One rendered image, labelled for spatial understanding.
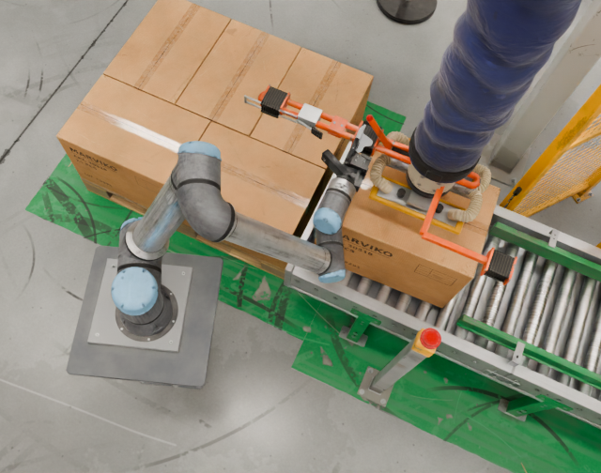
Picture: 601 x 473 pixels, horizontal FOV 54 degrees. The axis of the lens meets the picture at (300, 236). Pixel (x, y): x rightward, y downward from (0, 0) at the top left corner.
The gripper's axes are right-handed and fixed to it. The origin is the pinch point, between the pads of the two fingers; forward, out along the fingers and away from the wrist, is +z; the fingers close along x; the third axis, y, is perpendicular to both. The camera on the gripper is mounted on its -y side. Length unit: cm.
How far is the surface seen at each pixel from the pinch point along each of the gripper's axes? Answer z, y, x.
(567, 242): 29, 97, -62
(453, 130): -9.5, 26.5, 33.8
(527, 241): 20, 79, -58
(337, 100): 58, -24, -66
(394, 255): -21.7, 27.9, -33.2
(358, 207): -12.7, 8.3, -26.0
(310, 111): 0.7, -19.2, 1.4
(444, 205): -6.9, 36.2, -10.6
